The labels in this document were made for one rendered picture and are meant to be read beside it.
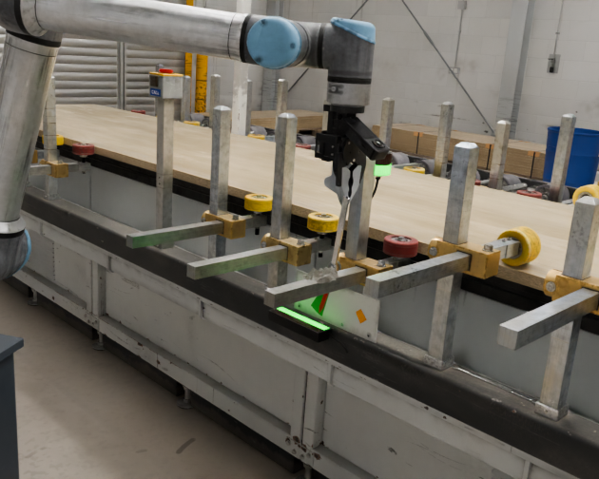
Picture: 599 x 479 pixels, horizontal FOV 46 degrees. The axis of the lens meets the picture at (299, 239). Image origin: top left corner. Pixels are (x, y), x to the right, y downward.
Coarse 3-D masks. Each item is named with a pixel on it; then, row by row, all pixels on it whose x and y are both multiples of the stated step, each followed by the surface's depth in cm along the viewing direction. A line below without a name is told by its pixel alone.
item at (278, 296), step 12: (396, 264) 162; (408, 264) 164; (348, 276) 150; (360, 276) 153; (276, 288) 138; (288, 288) 139; (300, 288) 140; (312, 288) 142; (324, 288) 145; (336, 288) 148; (264, 300) 137; (276, 300) 136; (288, 300) 138; (300, 300) 141
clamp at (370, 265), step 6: (342, 252) 162; (342, 258) 158; (348, 258) 158; (366, 258) 159; (342, 264) 159; (348, 264) 157; (354, 264) 156; (360, 264) 155; (366, 264) 154; (372, 264) 154; (366, 270) 154; (372, 270) 153; (378, 270) 151; (384, 270) 153; (366, 276) 154
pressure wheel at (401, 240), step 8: (384, 240) 162; (392, 240) 161; (400, 240) 162; (408, 240) 162; (416, 240) 162; (384, 248) 162; (392, 248) 160; (400, 248) 159; (408, 248) 160; (416, 248) 162; (392, 256) 161; (400, 256) 160; (408, 256) 160
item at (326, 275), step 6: (312, 270) 145; (318, 270) 148; (324, 270) 146; (330, 270) 146; (336, 270) 149; (306, 276) 145; (312, 276) 144; (318, 276) 145; (324, 276) 144; (330, 276) 145; (336, 276) 147; (318, 282) 142; (324, 282) 143; (330, 282) 143
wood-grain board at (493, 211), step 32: (64, 128) 305; (96, 128) 312; (128, 128) 320; (192, 128) 335; (128, 160) 250; (192, 160) 251; (256, 160) 260; (320, 160) 270; (256, 192) 205; (320, 192) 211; (384, 192) 218; (416, 192) 221; (448, 192) 225; (480, 192) 228; (384, 224) 178; (416, 224) 180; (480, 224) 185; (512, 224) 187; (544, 224) 190; (544, 256) 159
